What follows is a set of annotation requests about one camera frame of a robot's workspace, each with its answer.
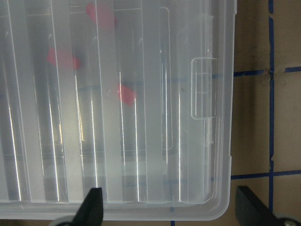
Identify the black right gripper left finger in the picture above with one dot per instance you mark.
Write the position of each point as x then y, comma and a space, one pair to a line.
90, 212

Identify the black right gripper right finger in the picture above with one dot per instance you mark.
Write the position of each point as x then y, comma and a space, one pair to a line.
251, 211

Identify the red block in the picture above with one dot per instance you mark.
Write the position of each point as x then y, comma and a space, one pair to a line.
124, 94
63, 59
102, 15

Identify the clear plastic box lid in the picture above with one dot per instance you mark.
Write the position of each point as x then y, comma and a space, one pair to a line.
167, 157

